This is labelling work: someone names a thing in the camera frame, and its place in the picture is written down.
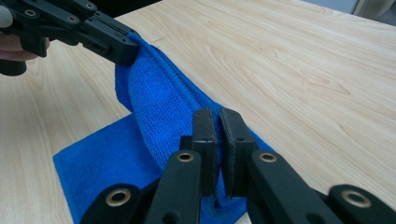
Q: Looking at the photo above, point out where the blue microfibre cloth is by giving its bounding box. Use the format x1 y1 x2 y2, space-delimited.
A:
52 31 276 224

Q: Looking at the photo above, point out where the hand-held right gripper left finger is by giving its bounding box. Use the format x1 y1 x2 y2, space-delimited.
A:
145 107 218 224

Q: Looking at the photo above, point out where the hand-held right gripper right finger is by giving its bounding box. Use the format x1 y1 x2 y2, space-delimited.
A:
219 107 344 224

